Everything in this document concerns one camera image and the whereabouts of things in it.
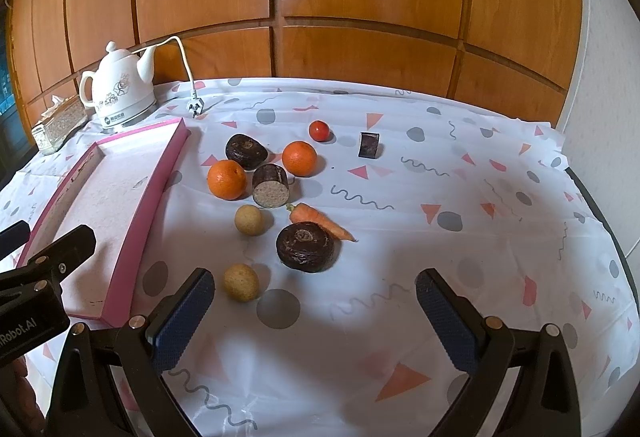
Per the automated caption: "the small dark cut block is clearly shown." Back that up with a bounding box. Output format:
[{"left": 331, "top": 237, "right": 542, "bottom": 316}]
[{"left": 358, "top": 132, "right": 380, "bottom": 159}]

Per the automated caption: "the white ceramic electric kettle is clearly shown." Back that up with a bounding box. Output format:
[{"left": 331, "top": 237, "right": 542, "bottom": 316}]
[{"left": 79, "top": 41, "right": 156, "bottom": 127}]

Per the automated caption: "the white power cord with plug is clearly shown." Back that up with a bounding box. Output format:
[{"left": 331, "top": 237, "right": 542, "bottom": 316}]
[{"left": 133, "top": 35, "right": 205, "bottom": 119}]

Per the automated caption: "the silver ornate tissue box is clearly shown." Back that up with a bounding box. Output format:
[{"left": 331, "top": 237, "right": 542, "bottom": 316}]
[{"left": 32, "top": 95, "right": 88, "bottom": 156}]

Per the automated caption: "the large dark round fruit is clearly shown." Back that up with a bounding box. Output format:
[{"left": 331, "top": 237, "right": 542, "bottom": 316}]
[{"left": 276, "top": 221, "right": 335, "bottom": 273}]

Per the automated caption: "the wooden panelled cabinet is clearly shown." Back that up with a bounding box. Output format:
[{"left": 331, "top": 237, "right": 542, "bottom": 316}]
[{"left": 1, "top": 0, "right": 582, "bottom": 126}]

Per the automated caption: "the orange fruit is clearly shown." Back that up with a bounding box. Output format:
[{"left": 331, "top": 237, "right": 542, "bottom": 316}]
[
  {"left": 281, "top": 140, "right": 317, "bottom": 177},
  {"left": 207, "top": 160, "right": 247, "bottom": 201}
]

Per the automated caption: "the small red tomato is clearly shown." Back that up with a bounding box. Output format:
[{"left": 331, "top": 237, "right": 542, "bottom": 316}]
[{"left": 308, "top": 121, "right": 331, "bottom": 142}]

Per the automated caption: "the dark cylinder with pale cut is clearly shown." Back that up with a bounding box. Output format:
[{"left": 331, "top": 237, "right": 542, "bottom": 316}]
[{"left": 252, "top": 163, "right": 290, "bottom": 209}]

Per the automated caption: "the pink shallow tray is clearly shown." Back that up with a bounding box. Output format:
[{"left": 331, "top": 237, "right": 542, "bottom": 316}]
[{"left": 17, "top": 118, "right": 189, "bottom": 327}]

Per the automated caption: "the orange carrot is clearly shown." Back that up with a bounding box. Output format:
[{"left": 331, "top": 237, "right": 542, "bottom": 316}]
[{"left": 286, "top": 203, "right": 356, "bottom": 242}]

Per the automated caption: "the tan round fruit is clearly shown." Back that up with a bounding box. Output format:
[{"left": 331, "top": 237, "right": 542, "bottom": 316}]
[
  {"left": 234, "top": 204, "right": 265, "bottom": 237},
  {"left": 222, "top": 264, "right": 260, "bottom": 303}
]

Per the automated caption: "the patterned white tablecloth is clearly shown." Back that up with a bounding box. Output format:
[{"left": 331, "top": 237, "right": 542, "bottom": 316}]
[{"left": 0, "top": 76, "right": 640, "bottom": 437}]

